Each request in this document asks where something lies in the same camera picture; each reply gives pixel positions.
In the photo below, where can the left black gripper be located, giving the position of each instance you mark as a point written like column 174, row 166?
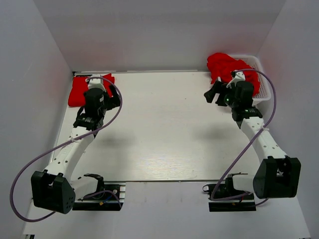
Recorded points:
column 116, row 98

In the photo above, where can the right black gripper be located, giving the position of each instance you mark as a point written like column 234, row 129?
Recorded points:
column 210, row 94

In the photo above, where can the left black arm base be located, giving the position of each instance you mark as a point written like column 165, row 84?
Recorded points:
column 106, row 202

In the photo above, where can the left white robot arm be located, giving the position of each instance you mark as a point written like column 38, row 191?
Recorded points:
column 52, row 188

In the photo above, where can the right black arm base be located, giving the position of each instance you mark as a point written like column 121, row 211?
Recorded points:
column 226, row 201

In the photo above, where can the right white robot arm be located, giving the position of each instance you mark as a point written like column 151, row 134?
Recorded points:
column 278, row 174

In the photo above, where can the folded red t shirt stack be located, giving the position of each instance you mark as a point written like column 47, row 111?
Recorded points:
column 79, row 86

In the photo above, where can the white plastic basket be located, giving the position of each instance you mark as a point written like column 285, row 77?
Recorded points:
column 264, row 93

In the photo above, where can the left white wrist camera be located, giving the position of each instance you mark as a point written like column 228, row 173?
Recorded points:
column 95, row 81

